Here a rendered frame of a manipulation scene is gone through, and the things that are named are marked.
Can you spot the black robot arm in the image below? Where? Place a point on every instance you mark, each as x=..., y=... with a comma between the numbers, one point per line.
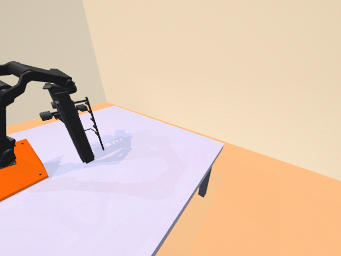
x=61, y=83

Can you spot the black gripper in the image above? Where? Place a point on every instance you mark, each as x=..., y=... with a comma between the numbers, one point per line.
x=48, y=115

